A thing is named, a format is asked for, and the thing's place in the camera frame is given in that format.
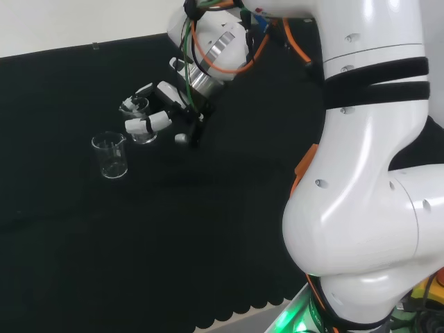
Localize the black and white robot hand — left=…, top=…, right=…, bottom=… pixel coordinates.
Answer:
left=120, top=80, right=216, bottom=149

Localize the small clear glass beaker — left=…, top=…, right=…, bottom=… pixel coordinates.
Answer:
left=91, top=131, right=129, bottom=180
left=119, top=97, right=159, bottom=144

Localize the black cloth with scalloped edge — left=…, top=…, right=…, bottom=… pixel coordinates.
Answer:
left=0, top=19, right=444, bottom=332

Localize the yellow stop button box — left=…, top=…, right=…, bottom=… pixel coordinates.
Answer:
left=411, top=266, right=444, bottom=311

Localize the green cable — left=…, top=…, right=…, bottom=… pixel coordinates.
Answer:
left=178, top=0, right=244, bottom=119

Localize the orange cable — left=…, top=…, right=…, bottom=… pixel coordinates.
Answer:
left=191, top=17, right=313, bottom=74

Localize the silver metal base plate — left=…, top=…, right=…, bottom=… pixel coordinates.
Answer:
left=265, top=282, right=315, bottom=333

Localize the black cable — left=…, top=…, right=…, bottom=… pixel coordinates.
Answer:
left=395, top=301, right=444, bottom=333

